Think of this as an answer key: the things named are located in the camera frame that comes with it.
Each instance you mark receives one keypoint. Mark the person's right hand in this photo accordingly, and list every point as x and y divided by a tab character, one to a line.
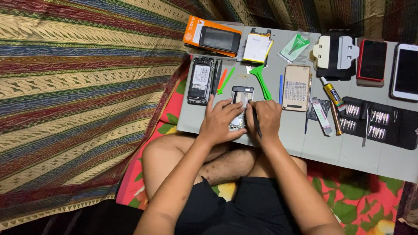
269	122

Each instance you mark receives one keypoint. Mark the person's left hand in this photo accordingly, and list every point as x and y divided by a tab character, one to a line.
217	125

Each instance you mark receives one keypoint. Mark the black pry tool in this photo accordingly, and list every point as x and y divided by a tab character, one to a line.
258	125

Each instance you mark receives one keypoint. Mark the silver phone frame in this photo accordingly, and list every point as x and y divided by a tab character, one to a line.
242	94

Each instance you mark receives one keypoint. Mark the blue pry stick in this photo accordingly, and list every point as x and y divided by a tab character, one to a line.
280	89

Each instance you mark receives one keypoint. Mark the thin dark blue tool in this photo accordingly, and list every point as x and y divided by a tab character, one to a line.
306	122

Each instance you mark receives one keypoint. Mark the person's right leg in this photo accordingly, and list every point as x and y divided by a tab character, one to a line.
228	165

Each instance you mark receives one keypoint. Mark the person's leg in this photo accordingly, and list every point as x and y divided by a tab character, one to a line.
166	160
228	165

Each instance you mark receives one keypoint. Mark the wide green plastic pry tool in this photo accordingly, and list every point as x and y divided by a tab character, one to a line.
261	80

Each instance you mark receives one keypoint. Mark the gold phone back cover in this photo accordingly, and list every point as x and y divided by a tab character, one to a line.
296	88

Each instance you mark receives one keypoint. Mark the orange pry stick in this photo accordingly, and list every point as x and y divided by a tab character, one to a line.
222	80

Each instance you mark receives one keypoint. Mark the thin green pry stick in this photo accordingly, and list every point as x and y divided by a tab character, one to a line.
227	80

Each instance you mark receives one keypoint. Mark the black phone without back cover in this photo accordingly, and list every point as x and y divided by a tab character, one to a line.
201	81

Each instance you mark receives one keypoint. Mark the black spudger stick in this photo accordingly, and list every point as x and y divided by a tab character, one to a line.
218	75
214	76

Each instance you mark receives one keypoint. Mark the white flat opening tool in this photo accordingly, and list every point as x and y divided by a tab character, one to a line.
321	116

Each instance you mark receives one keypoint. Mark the small white plastic scrap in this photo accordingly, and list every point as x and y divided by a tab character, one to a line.
248	69

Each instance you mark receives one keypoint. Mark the small black phone component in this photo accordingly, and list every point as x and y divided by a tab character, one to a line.
326	106

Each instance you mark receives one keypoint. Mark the person's left leg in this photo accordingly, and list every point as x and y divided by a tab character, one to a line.
166	160

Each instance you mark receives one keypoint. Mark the grey work mat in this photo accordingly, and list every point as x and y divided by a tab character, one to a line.
326	150

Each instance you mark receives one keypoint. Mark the yellow black glue tube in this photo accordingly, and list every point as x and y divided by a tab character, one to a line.
333	94

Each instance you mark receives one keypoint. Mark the white phone battery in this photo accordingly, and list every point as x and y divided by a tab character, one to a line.
256	47

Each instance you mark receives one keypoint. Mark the green tool packet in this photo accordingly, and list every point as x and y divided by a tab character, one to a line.
295	47

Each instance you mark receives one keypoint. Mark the black smartphone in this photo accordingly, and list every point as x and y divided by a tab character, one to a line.
219	39

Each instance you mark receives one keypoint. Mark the black shorts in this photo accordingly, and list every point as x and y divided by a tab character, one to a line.
254	209

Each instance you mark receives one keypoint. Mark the black phone part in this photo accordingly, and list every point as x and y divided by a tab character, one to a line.
260	31

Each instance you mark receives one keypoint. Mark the black holder with cream clamps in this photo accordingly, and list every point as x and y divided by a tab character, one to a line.
334	54

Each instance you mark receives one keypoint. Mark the silver tweezers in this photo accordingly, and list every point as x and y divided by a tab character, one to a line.
366	127

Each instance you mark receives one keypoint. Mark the orange phone box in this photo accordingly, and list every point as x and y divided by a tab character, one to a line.
192	31

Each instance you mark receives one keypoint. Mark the set of silver screwdriver bits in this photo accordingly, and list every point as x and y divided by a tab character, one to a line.
378	117

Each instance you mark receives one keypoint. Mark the red floral cloth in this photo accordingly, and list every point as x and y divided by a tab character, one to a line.
356	202

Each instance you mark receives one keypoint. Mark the red smartphone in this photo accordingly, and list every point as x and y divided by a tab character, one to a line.
372	60

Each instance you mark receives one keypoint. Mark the black tool kit case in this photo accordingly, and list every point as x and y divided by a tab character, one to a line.
401	130

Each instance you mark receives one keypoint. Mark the striped woven cloth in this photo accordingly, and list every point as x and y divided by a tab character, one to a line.
81	98

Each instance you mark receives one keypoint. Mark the white smartphone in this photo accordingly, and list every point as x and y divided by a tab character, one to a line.
406	71

